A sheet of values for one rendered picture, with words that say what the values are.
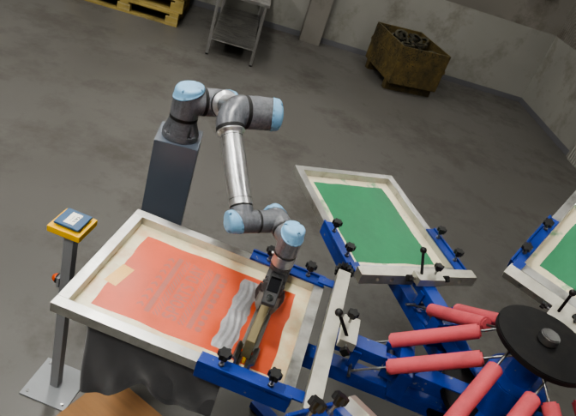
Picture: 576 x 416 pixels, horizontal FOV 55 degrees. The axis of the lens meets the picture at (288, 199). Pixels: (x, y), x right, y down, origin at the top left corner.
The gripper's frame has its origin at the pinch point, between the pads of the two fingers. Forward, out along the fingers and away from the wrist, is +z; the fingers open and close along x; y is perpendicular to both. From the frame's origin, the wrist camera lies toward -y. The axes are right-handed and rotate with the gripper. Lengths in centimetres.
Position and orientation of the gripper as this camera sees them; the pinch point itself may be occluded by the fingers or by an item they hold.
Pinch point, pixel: (263, 310)
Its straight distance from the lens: 193.5
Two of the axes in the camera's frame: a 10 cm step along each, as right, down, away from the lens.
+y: 2.3, -4.7, 8.5
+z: -2.8, 8.0, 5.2
